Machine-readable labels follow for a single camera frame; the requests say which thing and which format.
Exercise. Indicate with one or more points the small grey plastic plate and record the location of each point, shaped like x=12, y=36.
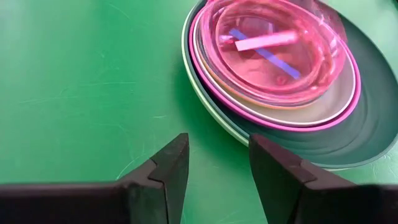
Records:
x=335, y=105

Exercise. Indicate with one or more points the large dark green plastic plate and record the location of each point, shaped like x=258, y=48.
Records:
x=367, y=118

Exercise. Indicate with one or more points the transparent pink plastic dish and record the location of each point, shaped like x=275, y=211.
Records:
x=264, y=74

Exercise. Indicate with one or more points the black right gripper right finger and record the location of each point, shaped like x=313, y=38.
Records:
x=311, y=202

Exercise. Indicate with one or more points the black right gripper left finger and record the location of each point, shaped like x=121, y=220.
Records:
x=93, y=205

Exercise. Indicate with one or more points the transparent blue plastic dish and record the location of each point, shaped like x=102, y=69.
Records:
x=289, y=70

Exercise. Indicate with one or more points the pink plastic plate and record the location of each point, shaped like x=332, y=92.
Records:
x=295, y=128

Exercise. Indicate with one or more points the large light green plastic plate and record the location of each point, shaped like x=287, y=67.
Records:
x=184, y=53

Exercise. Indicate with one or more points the green table mat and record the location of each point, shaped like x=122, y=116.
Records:
x=77, y=93

